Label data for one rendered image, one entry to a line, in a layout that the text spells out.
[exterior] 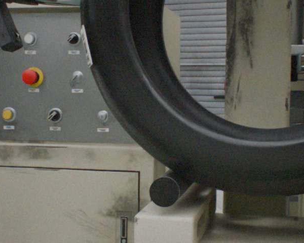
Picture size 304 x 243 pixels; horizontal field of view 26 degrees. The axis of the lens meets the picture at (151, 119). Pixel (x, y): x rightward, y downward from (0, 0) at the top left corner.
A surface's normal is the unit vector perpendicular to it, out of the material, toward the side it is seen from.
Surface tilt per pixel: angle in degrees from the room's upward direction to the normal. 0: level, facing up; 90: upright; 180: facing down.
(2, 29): 89
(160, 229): 90
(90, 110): 90
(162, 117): 98
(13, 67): 90
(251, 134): 80
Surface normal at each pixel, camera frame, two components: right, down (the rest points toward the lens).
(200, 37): -0.44, 0.04
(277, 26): -0.19, 0.05
